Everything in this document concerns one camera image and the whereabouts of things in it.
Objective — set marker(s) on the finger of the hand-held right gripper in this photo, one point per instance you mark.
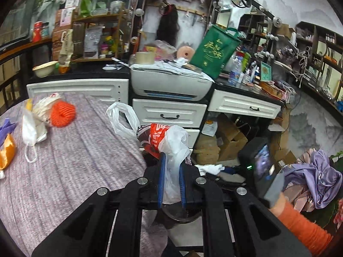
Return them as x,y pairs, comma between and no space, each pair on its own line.
230,180

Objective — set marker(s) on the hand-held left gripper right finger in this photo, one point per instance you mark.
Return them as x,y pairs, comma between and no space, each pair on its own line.
183,190

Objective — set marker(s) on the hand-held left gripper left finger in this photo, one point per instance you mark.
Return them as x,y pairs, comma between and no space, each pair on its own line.
161,182

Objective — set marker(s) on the dark brown trash bin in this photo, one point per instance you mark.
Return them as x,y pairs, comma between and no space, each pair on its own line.
178,215

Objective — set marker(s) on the plain white plastic bag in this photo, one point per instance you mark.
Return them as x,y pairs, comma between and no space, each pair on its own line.
174,152

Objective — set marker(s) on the red printed plastic bag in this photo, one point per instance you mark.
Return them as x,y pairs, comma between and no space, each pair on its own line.
152,139

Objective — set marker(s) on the orange foam net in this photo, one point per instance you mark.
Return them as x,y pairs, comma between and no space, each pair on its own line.
63,115

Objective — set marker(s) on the white foam net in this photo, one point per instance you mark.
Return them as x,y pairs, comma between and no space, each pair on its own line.
44,107

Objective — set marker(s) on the yellow foam net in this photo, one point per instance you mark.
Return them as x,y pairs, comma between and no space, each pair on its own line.
28,104

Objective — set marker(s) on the orange satin cloth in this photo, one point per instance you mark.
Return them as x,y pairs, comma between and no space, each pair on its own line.
6,152

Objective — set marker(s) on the purple wrapper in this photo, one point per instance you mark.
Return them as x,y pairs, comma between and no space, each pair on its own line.
5,128

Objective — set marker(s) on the person's right forearm orange sleeve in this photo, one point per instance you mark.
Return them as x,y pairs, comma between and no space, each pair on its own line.
302,227

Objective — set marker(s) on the white rag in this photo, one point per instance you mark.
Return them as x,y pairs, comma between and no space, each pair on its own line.
211,168

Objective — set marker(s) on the open cardboard box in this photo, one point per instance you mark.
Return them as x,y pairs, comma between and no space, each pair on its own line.
230,139

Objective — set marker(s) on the burlap sack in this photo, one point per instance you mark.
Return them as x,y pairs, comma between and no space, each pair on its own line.
206,147

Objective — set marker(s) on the white drawer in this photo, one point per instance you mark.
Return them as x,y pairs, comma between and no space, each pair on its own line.
168,112
243,104
77,88
193,136

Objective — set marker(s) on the purple satin cloth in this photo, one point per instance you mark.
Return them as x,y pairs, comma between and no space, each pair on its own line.
316,176

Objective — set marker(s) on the carved wooden box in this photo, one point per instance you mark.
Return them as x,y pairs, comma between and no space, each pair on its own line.
270,88

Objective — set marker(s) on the purple striped tablecloth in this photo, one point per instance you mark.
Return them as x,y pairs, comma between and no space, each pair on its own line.
80,166

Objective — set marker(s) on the clear water bottle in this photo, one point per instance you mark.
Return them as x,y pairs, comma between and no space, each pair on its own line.
235,69

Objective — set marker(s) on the white printer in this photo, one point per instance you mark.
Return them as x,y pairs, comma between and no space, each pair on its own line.
171,83

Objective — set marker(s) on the green bottle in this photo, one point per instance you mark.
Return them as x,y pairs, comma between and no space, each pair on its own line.
246,60

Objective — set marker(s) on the green tote bag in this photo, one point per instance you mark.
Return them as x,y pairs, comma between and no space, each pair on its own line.
214,50

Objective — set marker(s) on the beige tape roll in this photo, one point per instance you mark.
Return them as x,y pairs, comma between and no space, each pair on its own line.
144,57

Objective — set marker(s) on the pink plastic bag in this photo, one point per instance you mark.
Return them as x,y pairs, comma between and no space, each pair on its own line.
160,49

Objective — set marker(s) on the vanity mirror with bulbs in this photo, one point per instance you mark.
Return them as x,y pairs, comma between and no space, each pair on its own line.
233,13

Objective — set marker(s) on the wooden shelf rack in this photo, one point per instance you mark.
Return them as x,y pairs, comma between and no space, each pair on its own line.
107,37

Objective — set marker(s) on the black hanging wig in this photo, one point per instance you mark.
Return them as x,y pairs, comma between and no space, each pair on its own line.
167,26

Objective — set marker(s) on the cream bowl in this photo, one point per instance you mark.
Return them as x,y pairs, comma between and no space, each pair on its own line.
44,68

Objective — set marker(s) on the beige paper bag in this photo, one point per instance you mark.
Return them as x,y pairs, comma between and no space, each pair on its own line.
65,48

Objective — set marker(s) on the wooden railing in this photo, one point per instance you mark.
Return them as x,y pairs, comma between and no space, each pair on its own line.
26,45

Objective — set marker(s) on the red can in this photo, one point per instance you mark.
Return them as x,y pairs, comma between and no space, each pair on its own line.
37,30

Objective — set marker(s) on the teal picture frame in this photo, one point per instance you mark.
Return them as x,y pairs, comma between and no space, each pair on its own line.
266,71

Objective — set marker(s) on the dark wall shelf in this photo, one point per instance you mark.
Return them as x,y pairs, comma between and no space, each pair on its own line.
321,48

